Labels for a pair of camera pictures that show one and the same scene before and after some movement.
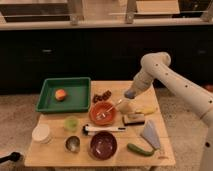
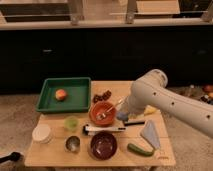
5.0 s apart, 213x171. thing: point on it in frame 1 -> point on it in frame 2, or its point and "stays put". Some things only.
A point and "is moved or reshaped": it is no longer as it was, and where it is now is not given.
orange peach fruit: [60, 94] stays put
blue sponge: [130, 94] is moved or reshaped
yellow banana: [146, 110] stays put
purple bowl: [103, 145] stays put
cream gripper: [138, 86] -> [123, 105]
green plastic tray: [77, 99] stays put
